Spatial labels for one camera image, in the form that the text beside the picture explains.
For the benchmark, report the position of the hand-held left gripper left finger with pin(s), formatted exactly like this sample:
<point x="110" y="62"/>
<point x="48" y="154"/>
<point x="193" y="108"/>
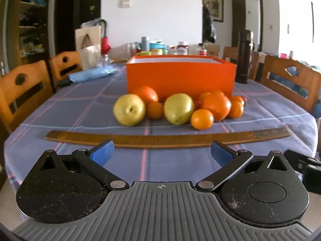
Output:
<point x="102" y="152"/>

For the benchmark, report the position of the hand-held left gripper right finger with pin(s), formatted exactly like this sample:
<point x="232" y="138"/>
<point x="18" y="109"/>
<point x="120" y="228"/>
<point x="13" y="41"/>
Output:
<point x="220" y="153"/>

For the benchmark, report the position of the large orange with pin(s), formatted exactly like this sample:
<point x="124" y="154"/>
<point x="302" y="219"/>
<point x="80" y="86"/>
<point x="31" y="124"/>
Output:
<point x="145" y="94"/>
<point x="217" y="106"/>

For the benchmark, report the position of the small orange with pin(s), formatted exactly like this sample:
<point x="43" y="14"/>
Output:
<point x="237" y="110"/>
<point x="202" y="119"/>
<point x="155" y="110"/>
<point x="204" y="96"/>
<point x="237" y="99"/>

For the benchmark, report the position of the orange cardboard box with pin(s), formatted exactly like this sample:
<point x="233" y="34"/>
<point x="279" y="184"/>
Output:
<point x="180" y="76"/>

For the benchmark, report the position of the wooden ruler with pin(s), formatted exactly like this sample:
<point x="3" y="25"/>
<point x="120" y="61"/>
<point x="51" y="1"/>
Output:
<point x="150" y="140"/>

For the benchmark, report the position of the yellow pear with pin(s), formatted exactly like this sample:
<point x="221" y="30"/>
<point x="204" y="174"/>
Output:
<point x="178" y="109"/>
<point x="129" y="110"/>

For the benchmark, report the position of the clear plastic bag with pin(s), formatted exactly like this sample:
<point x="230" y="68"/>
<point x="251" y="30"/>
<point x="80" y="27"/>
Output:
<point x="104" y="60"/>

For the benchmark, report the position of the wooden chair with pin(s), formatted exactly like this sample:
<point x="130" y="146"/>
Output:
<point x="278" y="75"/>
<point x="72" y="60"/>
<point x="25" y="90"/>
<point x="229" y="54"/>

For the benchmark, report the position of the small beige paper bag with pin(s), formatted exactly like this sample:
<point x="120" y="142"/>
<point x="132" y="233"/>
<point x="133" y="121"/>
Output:
<point x="90" y="56"/>

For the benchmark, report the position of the black thermos flask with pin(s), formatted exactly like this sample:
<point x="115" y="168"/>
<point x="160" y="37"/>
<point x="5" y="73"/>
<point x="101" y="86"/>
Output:
<point x="244" y="55"/>

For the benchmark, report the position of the brown cardboard box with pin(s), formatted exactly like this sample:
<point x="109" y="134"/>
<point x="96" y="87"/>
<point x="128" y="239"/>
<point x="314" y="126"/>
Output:
<point x="213" y="50"/>

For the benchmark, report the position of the small brown labelled bottle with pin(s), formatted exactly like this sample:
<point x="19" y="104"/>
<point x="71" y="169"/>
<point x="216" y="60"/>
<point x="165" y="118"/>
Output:
<point x="203" y="50"/>

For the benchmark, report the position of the red umbrella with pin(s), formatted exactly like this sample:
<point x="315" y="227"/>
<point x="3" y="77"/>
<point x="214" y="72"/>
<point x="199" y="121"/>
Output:
<point x="105" y="45"/>

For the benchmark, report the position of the glass jar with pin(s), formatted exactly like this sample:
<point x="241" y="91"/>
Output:
<point x="133" y="49"/>

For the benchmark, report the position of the green mug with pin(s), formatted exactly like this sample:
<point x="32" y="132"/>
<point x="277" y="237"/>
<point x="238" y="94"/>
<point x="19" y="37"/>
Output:
<point x="145" y="53"/>

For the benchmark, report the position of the purple supplement bottle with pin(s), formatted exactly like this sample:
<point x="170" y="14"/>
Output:
<point x="182" y="48"/>

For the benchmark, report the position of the white container yellow lid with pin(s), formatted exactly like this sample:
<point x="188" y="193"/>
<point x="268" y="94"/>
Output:
<point x="156" y="52"/>

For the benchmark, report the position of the grey-blue cylinder bottle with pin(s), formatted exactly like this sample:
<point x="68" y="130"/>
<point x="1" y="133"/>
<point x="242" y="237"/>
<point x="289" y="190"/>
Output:
<point x="145" y="44"/>

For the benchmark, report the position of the white paper bag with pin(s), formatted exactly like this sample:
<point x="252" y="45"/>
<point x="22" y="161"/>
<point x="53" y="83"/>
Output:
<point x="86" y="36"/>

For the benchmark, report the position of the teal bowl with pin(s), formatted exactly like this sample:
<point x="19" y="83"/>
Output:
<point x="158" y="45"/>

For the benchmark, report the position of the dark hanging coat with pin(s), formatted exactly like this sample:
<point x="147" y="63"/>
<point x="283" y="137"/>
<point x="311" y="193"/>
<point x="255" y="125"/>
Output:
<point x="208" y="27"/>

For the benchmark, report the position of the small framed picture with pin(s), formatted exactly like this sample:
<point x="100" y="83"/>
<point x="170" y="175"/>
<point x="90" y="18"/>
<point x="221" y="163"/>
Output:
<point x="213" y="7"/>

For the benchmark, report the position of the dark wooden cabinet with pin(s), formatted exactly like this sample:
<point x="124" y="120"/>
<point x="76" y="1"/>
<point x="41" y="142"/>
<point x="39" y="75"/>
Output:
<point x="30" y="20"/>

